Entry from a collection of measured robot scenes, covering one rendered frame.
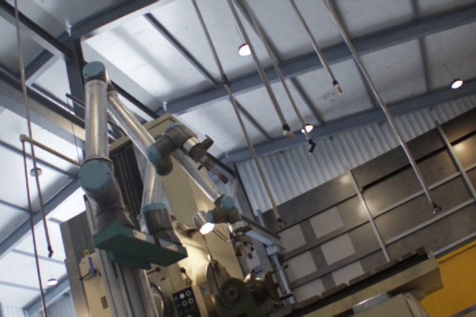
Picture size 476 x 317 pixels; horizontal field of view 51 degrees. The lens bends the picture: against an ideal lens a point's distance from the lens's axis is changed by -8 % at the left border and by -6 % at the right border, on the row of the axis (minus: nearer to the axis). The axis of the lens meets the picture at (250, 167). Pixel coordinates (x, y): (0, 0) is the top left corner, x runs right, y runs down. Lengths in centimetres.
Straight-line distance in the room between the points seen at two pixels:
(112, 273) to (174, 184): 191
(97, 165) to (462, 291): 395
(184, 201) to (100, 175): 201
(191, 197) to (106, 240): 193
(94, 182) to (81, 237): 248
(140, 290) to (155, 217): 41
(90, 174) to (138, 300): 76
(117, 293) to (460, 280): 369
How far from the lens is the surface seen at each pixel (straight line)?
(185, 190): 434
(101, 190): 237
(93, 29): 1162
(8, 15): 1016
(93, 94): 265
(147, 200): 320
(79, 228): 487
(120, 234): 242
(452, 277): 545
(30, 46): 1217
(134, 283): 283
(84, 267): 390
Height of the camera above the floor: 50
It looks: 25 degrees up
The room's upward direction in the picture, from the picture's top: 21 degrees counter-clockwise
